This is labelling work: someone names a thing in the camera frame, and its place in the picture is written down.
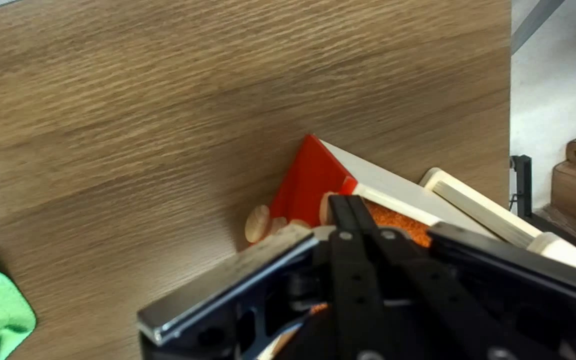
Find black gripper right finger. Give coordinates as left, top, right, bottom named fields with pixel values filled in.
left=350, top=195, right=560, bottom=360

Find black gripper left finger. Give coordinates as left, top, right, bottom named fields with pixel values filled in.
left=328, top=195, right=398, bottom=360

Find wooden drawer with red front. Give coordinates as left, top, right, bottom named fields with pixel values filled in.
left=242, top=132, right=501, bottom=251

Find light wooden slotted box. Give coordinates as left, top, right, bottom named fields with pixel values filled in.
left=419, top=165, right=576, bottom=281

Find flat camera mount plate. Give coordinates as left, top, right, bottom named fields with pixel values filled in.
left=135, top=222, right=338, bottom=351

